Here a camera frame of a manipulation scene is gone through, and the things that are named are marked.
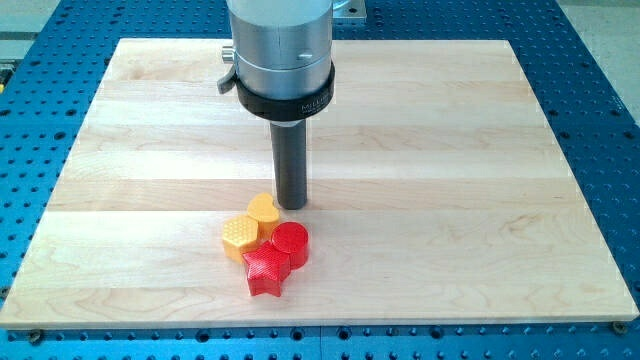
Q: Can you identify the yellow heart block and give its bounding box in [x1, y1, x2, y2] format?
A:
[247, 193, 280, 240]

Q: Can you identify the red star block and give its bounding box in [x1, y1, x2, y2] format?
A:
[242, 242, 291, 297]

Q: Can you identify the yellow hexagon block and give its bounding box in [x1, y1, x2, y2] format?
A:
[222, 215, 260, 263]

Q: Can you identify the light wooden board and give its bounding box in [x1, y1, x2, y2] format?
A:
[1, 39, 638, 330]

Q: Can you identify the red cylinder block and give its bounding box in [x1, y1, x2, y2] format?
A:
[271, 222, 309, 269]

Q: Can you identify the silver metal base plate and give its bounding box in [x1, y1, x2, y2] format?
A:
[332, 0, 367, 25]

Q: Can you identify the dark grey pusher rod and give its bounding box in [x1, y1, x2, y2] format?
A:
[270, 120, 307, 210]

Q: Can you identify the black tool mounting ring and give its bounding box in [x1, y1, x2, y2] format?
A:
[235, 62, 335, 122]

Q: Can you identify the blue perforated metal table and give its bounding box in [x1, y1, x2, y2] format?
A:
[1, 1, 639, 359]

